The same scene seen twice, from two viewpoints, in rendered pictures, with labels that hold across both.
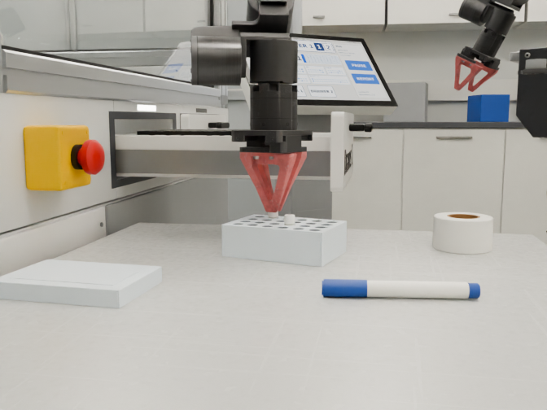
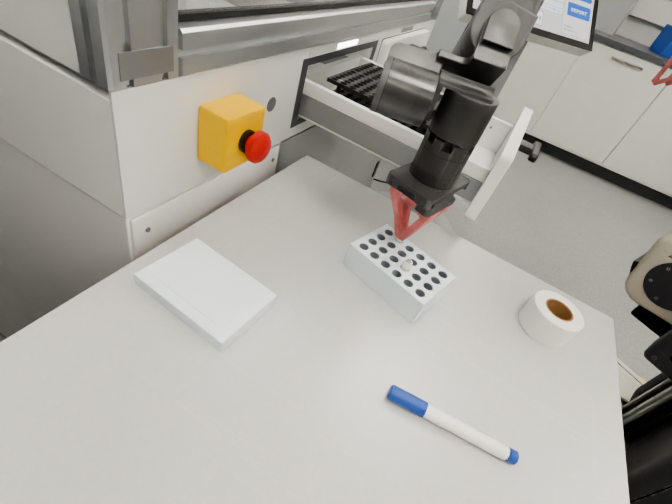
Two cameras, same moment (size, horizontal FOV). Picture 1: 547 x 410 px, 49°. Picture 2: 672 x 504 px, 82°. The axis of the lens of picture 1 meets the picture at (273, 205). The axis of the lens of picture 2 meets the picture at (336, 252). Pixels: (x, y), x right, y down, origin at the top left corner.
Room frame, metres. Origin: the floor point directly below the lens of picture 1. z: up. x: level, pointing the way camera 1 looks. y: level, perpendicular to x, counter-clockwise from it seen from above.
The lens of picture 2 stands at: (0.29, 0.04, 1.12)
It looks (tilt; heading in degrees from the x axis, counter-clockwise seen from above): 41 degrees down; 5
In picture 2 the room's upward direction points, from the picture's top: 20 degrees clockwise
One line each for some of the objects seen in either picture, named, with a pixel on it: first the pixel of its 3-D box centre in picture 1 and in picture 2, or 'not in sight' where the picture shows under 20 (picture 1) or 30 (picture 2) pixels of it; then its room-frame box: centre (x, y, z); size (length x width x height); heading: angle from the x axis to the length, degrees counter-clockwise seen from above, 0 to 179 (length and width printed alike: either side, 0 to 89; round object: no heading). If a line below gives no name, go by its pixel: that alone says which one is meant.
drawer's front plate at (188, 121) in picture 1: (206, 139); (400, 58); (1.34, 0.15, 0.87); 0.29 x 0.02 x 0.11; 170
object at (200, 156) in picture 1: (216, 152); (392, 111); (1.01, 0.09, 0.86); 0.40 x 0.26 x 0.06; 80
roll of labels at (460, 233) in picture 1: (462, 232); (550, 318); (0.73, -0.23, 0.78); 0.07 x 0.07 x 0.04
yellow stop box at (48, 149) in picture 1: (61, 156); (233, 133); (0.70, 0.24, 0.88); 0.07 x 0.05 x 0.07; 170
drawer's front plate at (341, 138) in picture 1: (343, 147); (502, 158); (0.97, -0.11, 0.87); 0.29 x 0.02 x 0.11; 170
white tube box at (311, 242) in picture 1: (285, 238); (398, 269); (0.70, -0.01, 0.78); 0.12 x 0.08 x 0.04; 65
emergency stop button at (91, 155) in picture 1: (87, 157); (254, 145); (0.69, 0.21, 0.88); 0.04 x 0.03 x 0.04; 170
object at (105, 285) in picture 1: (79, 281); (207, 289); (0.55, 0.18, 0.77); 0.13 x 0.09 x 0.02; 76
